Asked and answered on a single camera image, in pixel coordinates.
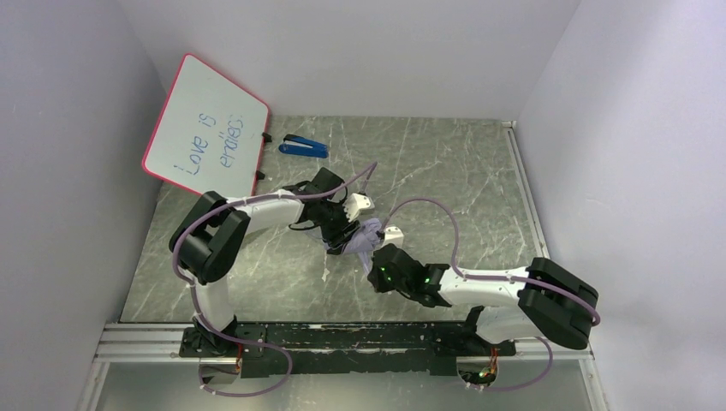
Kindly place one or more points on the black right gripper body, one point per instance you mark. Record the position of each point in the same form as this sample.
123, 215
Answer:
380, 258

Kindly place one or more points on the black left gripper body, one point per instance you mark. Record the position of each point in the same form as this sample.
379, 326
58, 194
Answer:
342, 230

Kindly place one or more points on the black and lavender umbrella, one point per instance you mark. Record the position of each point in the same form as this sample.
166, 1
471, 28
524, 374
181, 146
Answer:
363, 242

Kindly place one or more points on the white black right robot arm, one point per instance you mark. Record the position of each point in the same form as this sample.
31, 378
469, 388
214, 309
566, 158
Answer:
541, 299

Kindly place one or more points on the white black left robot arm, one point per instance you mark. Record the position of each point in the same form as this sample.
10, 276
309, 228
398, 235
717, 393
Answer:
205, 245

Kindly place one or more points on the blue stapler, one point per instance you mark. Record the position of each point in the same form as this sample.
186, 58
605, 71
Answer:
293, 144

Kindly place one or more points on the pink framed whiteboard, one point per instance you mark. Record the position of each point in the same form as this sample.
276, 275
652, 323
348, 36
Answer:
209, 134

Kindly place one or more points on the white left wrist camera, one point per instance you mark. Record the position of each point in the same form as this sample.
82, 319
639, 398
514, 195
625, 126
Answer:
356, 205

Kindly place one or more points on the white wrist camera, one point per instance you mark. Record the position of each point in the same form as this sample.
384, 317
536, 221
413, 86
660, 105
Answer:
356, 205
392, 235

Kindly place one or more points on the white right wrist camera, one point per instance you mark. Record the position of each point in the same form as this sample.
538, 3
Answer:
392, 235

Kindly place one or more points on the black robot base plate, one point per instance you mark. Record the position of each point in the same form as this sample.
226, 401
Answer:
318, 348

